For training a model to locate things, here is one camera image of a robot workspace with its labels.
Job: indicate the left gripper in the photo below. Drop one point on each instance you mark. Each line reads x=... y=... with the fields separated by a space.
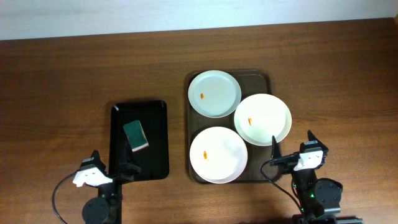
x=115 y=175

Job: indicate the green and white sponge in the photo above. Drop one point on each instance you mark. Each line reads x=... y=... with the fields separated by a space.
x=135 y=135

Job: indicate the white plate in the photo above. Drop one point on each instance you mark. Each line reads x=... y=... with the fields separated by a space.
x=261 y=117
x=218 y=155

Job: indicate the white plate front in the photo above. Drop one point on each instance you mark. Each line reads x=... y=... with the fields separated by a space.
x=218 y=155

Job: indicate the pale blue-white plate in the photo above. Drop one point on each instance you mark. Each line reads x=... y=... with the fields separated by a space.
x=214 y=94

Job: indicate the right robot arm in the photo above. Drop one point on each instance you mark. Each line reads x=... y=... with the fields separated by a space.
x=317 y=199

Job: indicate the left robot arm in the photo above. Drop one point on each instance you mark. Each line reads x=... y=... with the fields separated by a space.
x=107 y=206

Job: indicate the small black tray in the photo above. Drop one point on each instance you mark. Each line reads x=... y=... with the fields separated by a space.
x=154 y=159

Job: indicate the brown serving tray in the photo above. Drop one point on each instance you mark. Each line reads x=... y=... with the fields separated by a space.
x=251 y=81

